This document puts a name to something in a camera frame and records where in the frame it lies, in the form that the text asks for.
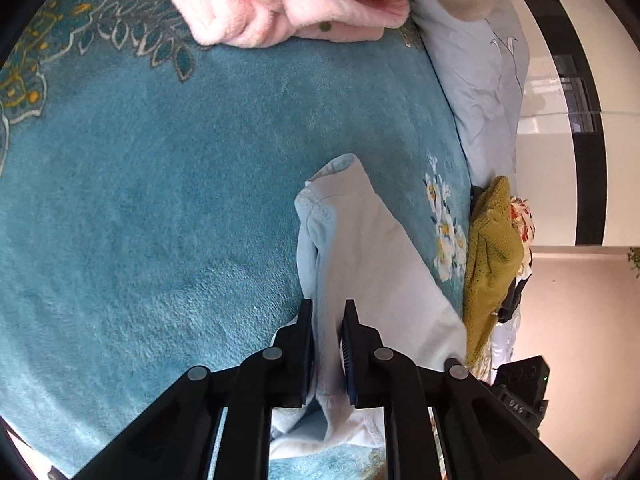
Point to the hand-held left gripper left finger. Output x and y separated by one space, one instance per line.
306 360

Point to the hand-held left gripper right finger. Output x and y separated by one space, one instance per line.
348 365

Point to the light blue printed t-shirt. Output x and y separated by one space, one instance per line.
365 250

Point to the black garment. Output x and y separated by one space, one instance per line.
515 295

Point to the mustard knit sweater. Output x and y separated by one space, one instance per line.
490 260

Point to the green plant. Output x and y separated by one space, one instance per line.
634 262

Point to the white orange floral cloth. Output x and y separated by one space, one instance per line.
522 220

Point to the blue floral plush blanket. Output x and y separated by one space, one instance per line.
150 185

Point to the light blue quilt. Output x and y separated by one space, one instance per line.
480 85

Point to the pink fleece garment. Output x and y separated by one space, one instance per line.
250 0

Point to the black window frame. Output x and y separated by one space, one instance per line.
590 160

